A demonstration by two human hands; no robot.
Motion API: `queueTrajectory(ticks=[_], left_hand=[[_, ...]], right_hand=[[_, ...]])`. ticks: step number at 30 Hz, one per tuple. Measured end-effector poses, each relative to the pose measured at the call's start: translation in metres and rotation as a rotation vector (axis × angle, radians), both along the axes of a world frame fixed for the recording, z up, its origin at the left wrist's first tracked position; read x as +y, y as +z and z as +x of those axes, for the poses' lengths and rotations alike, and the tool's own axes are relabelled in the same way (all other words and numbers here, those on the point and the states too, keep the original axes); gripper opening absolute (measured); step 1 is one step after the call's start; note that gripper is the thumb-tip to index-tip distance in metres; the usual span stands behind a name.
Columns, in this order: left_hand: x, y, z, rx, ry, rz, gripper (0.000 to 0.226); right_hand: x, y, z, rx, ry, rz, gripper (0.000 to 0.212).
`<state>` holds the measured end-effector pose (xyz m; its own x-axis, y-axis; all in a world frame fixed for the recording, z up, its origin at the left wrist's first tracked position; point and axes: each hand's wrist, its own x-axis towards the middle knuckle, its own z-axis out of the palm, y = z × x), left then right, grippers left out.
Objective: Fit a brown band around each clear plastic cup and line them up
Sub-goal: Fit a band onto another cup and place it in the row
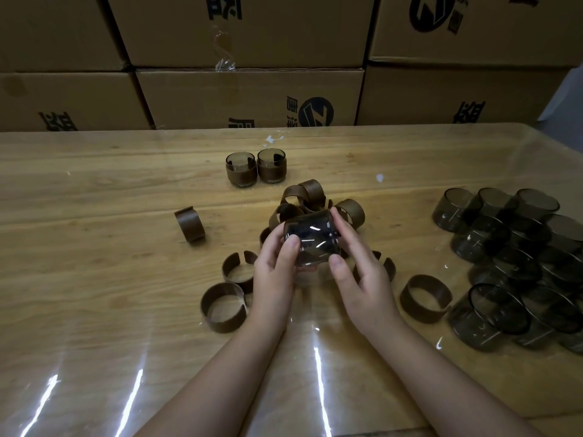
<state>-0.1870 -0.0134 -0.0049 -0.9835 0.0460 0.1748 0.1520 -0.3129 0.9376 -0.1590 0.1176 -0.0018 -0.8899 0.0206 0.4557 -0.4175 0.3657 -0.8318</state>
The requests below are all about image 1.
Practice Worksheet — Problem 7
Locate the person's left forearm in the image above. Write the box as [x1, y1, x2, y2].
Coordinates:
[136, 320, 288, 437]

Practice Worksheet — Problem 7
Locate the smoky tinted glass cup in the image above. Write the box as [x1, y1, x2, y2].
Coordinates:
[225, 151, 257, 189]
[256, 147, 288, 185]
[283, 209, 349, 269]

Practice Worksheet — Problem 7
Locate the stack of brown cardboard boxes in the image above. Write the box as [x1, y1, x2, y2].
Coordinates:
[0, 0, 583, 132]

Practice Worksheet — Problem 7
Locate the person's right forearm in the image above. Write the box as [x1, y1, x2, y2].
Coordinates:
[364, 313, 543, 437]

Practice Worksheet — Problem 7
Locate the cluster of smoky glass cups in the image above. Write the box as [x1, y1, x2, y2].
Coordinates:
[431, 187, 583, 353]

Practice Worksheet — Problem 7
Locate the person's right hand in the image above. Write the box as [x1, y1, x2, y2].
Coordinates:
[327, 206, 404, 337]

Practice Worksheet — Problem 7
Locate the person's left hand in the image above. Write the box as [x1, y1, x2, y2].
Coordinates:
[248, 220, 319, 335]

